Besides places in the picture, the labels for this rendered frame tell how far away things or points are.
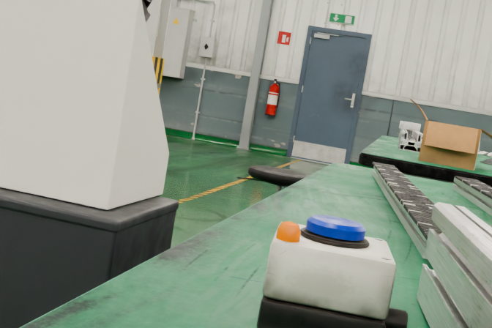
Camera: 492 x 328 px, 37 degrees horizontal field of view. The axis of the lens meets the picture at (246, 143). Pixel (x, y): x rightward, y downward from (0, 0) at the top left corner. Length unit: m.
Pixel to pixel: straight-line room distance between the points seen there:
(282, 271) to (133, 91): 0.39
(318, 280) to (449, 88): 11.18
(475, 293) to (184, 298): 0.20
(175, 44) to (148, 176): 11.11
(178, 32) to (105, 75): 11.20
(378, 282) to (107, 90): 0.42
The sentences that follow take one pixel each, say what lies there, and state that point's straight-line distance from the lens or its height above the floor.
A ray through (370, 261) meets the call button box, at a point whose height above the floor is 0.84.
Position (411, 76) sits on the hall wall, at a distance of 11.59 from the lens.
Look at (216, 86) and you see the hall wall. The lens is 12.01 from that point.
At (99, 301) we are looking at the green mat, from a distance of 0.50.
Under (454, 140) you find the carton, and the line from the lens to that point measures 2.74.
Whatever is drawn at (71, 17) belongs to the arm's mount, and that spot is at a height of 0.98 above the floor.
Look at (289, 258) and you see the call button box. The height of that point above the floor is 0.83.
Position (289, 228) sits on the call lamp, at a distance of 0.47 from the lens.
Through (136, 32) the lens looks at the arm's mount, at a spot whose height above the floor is 0.97.
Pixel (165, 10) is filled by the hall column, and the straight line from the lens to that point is 7.19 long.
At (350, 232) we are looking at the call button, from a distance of 0.49.
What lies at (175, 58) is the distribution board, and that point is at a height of 1.26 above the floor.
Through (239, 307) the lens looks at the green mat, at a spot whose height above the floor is 0.78.
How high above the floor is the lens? 0.93
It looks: 4 degrees down
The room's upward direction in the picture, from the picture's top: 9 degrees clockwise
